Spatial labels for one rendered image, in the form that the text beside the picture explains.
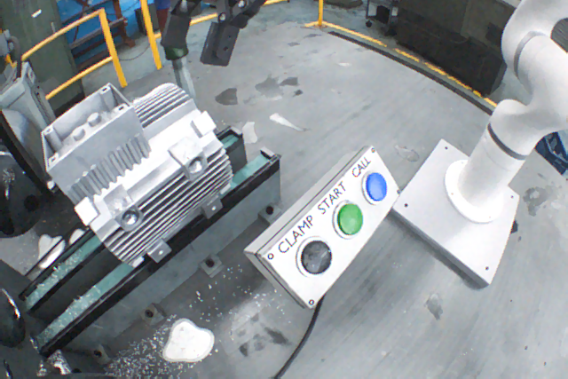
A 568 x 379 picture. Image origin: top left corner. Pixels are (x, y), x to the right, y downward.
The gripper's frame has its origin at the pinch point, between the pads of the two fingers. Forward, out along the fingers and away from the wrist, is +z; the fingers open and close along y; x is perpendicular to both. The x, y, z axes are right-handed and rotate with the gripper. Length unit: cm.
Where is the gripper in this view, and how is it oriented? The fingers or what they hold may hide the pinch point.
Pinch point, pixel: (192, 46)
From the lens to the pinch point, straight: 29.3
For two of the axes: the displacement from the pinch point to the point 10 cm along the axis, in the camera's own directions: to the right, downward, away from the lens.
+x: -5.9, 1.5, -7.9
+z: -3.3, 8.5, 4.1
